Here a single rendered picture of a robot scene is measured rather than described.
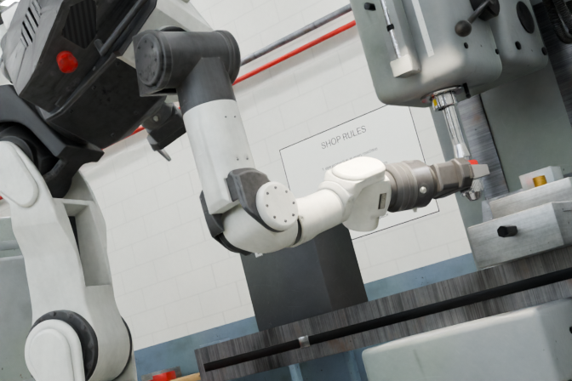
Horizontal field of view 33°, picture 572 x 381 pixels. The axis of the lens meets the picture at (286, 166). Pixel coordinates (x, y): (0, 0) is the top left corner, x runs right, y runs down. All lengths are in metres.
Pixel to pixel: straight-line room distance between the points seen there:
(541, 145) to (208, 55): 0.90
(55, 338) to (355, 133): 5.43
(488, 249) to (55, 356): 0.74
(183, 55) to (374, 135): 5.42
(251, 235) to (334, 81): 5.64
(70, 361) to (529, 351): 0.75
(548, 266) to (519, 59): 0.48
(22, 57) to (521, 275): 0.93
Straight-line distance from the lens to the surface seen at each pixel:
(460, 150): 1.81
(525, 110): 2.17
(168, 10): 1.62
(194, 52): 1.51
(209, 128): 1.47
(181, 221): 8.07
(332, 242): 1.96
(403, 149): 6.75
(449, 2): 1.78
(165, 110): 2.14
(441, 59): 1.75
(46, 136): 1.75
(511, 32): 1.92
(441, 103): 1.82
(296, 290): 1.97
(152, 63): 1.50
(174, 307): 8.21
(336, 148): 7.05
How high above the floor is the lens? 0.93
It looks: 10 degrees up
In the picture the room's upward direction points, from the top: 15 degrees counter-clockwise
